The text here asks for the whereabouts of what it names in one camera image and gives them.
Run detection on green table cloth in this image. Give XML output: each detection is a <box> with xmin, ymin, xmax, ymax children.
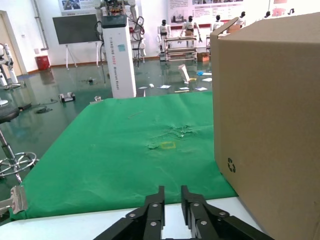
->
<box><xmin>9</xmin><ymin>91</ymin><xmax>239</xmax><ymax>222</ymax></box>

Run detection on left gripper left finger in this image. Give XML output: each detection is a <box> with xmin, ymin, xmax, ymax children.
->
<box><xmin>93</xmin><ymin>185</ymin><xmax>166</xmax><ymax>240</ymax></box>

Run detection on small cardboard box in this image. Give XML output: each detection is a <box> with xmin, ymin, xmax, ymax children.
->
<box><xmin>196</xmin><ymin>51</ymin><xmax>211</xmax><ymax>63</ymax></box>

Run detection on small white wheeled device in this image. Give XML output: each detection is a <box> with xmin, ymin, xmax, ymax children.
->
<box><xmin>58</xmin><ymin>91</ymin><xmax>76</xmax><ymax>103</ymax></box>

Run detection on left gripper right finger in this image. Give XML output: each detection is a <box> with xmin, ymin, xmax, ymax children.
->
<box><xmin>181</xmin><ymin>185</ymin><xmax>276</xmax><ymax>240</ymax></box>

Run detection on metal shelving rack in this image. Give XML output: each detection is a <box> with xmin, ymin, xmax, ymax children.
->
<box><xmin>163</xmin><ymin>34</ymin><xmax>199</xmax><ymax>63</ymax></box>

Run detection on red bin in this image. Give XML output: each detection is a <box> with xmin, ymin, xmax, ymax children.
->
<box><xmin>34</xmin><ymin>54</ymin><xmax>51</xmax><ymax>71</ymax></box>

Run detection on grey wall pipe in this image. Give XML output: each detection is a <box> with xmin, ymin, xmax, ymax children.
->
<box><xmin>33</xmin><ymin>0</ymin><xmax>50</xmax><ymax>51</ymax></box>

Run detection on black stool with chrome base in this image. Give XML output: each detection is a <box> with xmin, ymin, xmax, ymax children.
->
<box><xmin>0</xmin><ymin>104</ymin><xmax>40</xmax><ymax>185</ymax></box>

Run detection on brown carton with round hole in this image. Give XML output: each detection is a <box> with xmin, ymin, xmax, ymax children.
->
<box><xmin>209</xmin><ymin>11</ymin><xmax>320</xmax><ymax>240</ymax></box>

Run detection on white black humanoid robot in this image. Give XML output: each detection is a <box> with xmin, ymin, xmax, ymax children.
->
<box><xmin>235</xmin><ymin>11</ymin><xmax>248</xmax><ymax>28</ymax></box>
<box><xmin>179</xmin><ymin>15</ymin><xmax>203</xmax><ymax>38</ymax></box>
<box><xmin>211</xmin><ymin>14</ymin><xmax>225</xmax><ymax>33</ymax></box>
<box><xmin>156</xmin><ymin>19</ymin><xmax>172</xmax><ymax>55</ymax></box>

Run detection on white paper carton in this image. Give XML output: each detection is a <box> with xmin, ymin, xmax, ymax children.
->
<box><xmin>177</xmin><ymin>64</ymin><xmax>191</xmax><ymax>84</ymax></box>

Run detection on white column mobile robot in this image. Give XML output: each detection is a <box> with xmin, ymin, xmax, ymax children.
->
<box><xmin>94</xmin><ymin>0</ymin><xmax>147</xmax><ymax>99</ymax></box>

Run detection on dark display screen on stand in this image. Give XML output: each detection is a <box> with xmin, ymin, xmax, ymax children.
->
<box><xmin>52</xmin><ymin>13</ymin><xmax>101</xmax><ymax>69</ymax></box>

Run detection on beige door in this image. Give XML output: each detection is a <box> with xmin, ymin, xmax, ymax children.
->
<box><xmin>0</xmin><ymin>9</ymin><xmax>28</xmax><ymax>76</ymax></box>

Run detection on black floor cable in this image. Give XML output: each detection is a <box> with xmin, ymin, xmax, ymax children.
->
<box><xmin>34</xmin><ymin>98</ymin><xmax>60</xmax><ymax>115</ymax></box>

